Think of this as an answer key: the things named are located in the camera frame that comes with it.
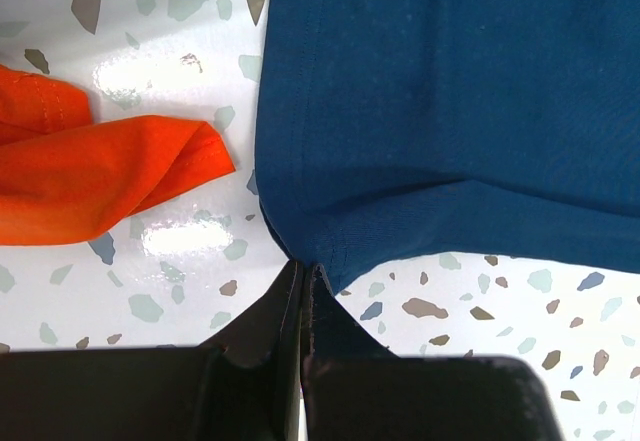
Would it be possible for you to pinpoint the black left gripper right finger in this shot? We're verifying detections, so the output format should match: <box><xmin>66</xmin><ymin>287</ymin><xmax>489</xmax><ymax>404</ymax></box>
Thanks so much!
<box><xmin>300</xmin><ymin>265</ymin><xmax>562</xmax><ymax>441</ymax></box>

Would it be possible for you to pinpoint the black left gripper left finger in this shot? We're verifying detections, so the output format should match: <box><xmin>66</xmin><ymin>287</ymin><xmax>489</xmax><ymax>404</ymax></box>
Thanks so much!
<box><xmin>1</xmin><ymin>262</ymin><xmax>304</xmax><ymax>440</ymax></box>

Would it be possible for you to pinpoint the blue t-shirt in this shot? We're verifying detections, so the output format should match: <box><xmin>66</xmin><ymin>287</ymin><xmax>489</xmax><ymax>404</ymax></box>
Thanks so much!
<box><xmin>255</xmin><ymin>0</ymin><xmax>639</xmax><ymax>290</ymax></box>

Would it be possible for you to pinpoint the orange t-shirt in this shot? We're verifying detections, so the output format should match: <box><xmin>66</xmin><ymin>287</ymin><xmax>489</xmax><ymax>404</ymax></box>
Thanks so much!
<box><xmin>1</xmin><ymin>67</ymin><xmax>234</xmax><ymax>246</ymax></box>

